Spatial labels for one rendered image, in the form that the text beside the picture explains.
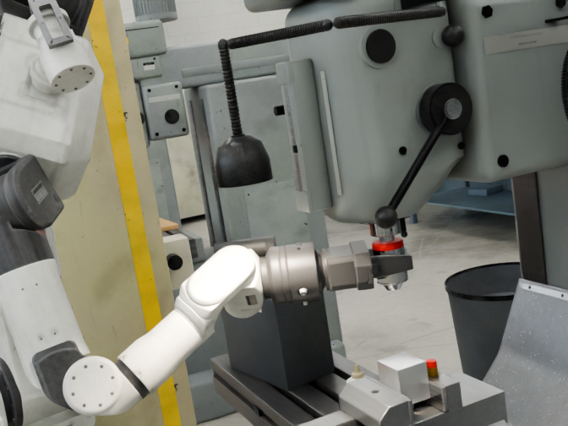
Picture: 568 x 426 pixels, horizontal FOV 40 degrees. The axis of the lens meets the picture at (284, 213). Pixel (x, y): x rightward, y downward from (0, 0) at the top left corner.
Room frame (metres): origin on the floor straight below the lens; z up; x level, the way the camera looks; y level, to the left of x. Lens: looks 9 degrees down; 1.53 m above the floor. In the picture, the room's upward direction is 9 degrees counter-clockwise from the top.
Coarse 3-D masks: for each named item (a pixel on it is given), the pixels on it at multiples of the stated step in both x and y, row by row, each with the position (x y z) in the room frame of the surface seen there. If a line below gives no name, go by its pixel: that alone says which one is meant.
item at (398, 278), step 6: (378, 252) 1.13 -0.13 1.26; (384, 252) 1.12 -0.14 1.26; (390, 252) 1.12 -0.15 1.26; (396, 252) 1.12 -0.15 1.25; (402, 252) 1.13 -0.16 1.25; (384, 276) 1.13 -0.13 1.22; (390, 276) 1.12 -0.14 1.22; (396, 276) 1.12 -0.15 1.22; (402, 276) 1.13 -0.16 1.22; (378, 282) 1.14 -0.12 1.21; (384, 282) 1.13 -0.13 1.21; (390, 282) 1.12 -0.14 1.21; (396, 282) 1.12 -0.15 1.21; (402, 282) 1.13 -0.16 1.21
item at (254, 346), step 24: (264, 312) 1.48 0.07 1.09; (288, 312) 1.47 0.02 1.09; (312, 312) 1.50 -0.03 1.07; (240, 336) 1.58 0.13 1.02; (264, 336) 1.50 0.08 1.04; (288, 336) 1.46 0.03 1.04; (312, 336) 1.49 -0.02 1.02; (240, 360) 1.59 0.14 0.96; (264, 360) 1.51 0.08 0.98; (288, 360) 1.46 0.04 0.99; (312, 360) 1.49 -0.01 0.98; (288, 384) 1.45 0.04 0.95
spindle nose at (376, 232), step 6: (396, 222) 1.13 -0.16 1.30; (372, 228) 1.13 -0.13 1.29; (378, 228) 1.13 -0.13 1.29; (390, 228) 1.12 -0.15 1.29; (396, 228) 1.13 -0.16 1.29; (372, 234) 1.14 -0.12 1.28; (378, 234) 1.13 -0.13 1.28; (384, 234) 1.12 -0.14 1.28; (390, 234) 1.12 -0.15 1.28; (396, 234) 1.13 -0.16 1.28
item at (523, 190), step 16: (528, 176) 1.38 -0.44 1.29; (544, 176) 1.35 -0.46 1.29; (560, 176) 1.32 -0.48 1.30; (512, 192) 1.44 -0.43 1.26; (528, 192) 1.39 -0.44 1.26; (544, 192) 1.36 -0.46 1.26; (560, 192) 1.32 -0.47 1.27; (528, 208) 1.39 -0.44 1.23; (544, 208) 1.36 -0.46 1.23; (560, 208) 1.33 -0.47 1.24; (528, 224) 1.40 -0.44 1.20; (544, 224) 1.37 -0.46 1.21; (560, 224) 1.33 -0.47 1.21; (528, 240) 1.40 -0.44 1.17; (544, 240) 1.37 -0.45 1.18; (560, 240) 1.33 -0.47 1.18; (528, 256) 1.40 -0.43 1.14; (544, 256) 1.37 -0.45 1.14; (560, 256) 1.34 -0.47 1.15; (528, 272) 1.41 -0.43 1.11; (544, 272) 1.37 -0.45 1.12; (560, 272) 1.34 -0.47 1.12
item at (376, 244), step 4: (376, 240) 1.16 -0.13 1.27; (396, 240) 1.14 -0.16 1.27; (400, 240) 1.13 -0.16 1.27; (372, 244) 1.14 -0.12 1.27; (376, 244) 1.13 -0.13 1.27; (380, 244) 1.13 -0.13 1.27; (384, 244) 1.12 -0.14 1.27; (388, 244) 1.12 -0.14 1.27; (392, 244) 1.12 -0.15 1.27; (396, 244) 1.12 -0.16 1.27; (400, 244) 1.13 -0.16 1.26; (376, 248) 1.13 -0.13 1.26; (380, 248) 1.13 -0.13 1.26; (384, 248) 1.12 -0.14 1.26; (388, 248) 1.12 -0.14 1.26; (392, 248) 1.12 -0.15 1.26; (396, 248) 1.12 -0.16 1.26
